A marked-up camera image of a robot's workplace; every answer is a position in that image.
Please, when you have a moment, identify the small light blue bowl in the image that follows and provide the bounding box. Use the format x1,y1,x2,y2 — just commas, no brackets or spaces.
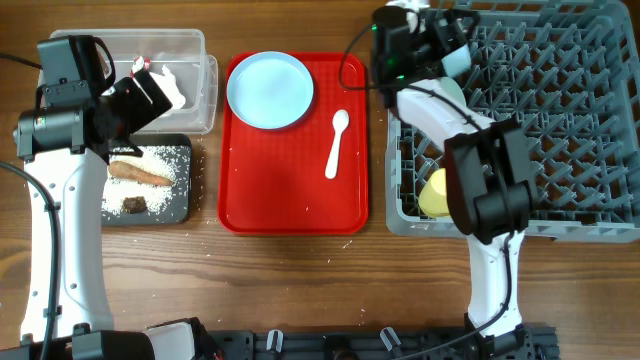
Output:
441,45,472,78

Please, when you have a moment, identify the red snack wrapper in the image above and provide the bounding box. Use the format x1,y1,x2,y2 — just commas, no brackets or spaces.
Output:
130,56,151,77

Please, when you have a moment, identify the white napkin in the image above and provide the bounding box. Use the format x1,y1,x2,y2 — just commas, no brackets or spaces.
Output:
130,65,186,110

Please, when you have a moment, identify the green bowl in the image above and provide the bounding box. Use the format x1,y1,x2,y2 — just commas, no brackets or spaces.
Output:
439,77,467,106

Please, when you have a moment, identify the brown carrot-like food piece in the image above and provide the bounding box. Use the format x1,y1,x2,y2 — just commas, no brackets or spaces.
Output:
108,161,173,186

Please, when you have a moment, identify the white rice pile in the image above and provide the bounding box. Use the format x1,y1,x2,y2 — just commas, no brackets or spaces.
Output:
102,145,192,224

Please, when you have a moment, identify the brown food scrap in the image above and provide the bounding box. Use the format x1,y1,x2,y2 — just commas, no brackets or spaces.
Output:
122,196,147,214

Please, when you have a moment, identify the white plastic spoon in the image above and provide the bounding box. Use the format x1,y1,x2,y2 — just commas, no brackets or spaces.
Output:
324,109,349,179

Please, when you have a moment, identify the large light blue plate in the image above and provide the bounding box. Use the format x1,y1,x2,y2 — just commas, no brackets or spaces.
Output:
226,51,315,130

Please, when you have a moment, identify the yellow plastic cup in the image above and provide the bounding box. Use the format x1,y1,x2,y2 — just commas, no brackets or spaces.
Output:
418,168,450,218

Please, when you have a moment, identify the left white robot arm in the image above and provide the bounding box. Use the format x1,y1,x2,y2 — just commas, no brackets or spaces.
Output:
1,35,223,359

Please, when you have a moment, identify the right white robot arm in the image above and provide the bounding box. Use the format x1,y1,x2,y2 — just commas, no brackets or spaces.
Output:
372,1,537,354

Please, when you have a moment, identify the grey dishwasher rack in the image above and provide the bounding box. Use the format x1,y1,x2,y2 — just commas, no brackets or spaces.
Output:
383,0,640,245

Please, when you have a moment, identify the clear plastic bin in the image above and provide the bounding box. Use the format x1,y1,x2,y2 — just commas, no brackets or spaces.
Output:
51,28,218,134

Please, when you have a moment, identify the black tray bin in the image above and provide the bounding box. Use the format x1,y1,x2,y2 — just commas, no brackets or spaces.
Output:
101,134,192,226

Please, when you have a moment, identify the red serving tray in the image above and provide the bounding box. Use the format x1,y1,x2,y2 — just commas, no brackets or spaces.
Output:
218,52,369,235

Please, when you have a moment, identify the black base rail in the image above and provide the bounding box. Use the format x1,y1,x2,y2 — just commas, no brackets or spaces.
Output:
194,325,561,360

